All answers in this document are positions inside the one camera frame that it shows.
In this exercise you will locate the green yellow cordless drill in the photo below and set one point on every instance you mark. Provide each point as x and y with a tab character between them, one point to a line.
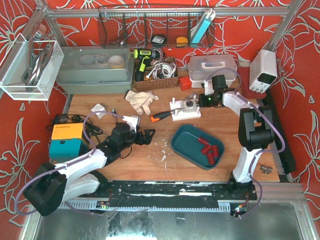
144	57

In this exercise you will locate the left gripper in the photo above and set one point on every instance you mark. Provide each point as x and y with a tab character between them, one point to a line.
140	137

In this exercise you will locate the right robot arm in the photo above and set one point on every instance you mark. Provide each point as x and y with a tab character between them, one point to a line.
254	131

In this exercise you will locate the small white adapter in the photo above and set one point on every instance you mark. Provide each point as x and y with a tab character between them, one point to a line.
99	110

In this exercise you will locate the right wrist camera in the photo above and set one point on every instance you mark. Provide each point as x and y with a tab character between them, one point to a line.
208	87

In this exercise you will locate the red spring lower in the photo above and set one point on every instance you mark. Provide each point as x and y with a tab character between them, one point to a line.
211	158

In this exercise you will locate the white power supply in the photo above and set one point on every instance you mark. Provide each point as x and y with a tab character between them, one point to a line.
263	71

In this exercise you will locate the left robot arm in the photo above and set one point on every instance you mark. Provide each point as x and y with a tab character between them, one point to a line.
54	184

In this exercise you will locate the black cable duct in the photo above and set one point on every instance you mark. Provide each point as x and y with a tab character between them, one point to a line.
286	157

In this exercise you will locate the grey storage box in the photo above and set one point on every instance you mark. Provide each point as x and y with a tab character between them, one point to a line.
95	70

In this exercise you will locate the metal fitting on table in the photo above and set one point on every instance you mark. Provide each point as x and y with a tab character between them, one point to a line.
266	169

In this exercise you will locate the yellow tape measure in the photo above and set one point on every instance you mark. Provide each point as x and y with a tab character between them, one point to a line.
182	42

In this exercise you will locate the red spring middle right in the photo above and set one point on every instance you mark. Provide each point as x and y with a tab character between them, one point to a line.
215	151

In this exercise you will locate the white work glove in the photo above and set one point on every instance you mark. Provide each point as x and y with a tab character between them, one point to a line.
140	101

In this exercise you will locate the orange power cube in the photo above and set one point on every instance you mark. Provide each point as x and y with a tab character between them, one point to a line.
185	83

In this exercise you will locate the black wire basket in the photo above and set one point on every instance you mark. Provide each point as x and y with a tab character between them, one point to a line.
134	25

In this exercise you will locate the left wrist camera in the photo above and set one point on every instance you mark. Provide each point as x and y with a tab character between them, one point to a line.
133	121

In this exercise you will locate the woven basket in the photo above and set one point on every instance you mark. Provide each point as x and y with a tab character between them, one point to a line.
154	84

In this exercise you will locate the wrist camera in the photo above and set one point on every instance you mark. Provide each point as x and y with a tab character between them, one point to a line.
133	121
208	87

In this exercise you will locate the teal plastic tray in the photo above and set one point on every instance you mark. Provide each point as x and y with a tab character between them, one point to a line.
185	144

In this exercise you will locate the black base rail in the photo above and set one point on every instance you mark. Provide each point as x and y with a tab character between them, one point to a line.
168	195

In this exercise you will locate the clear acrylic box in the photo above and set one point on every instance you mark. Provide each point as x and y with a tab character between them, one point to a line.
29	74

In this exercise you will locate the bagged white control box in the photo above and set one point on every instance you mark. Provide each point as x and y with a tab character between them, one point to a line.
190	105

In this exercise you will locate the white four-peg base plate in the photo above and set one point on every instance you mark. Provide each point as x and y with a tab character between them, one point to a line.
182	115

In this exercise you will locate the orange black handled screwdriver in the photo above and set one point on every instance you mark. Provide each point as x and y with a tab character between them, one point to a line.
162	115

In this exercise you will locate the blue white tool case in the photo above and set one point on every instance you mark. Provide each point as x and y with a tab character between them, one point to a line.
201	27

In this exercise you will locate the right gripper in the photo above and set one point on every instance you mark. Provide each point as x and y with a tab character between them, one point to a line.
200	100

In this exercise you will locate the red spring middle left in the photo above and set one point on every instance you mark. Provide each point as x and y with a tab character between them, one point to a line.
207	148

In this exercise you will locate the red spring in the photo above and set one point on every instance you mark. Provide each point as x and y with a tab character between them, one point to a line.
207	148
203	141
215	151
211	158

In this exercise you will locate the orange teal device box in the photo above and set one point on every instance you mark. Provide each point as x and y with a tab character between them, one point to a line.
67	142

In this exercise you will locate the white plastic toolbox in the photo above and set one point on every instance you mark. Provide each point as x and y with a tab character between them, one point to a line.
200	67

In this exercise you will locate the red spring upper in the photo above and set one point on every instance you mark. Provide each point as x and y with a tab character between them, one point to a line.
203	141

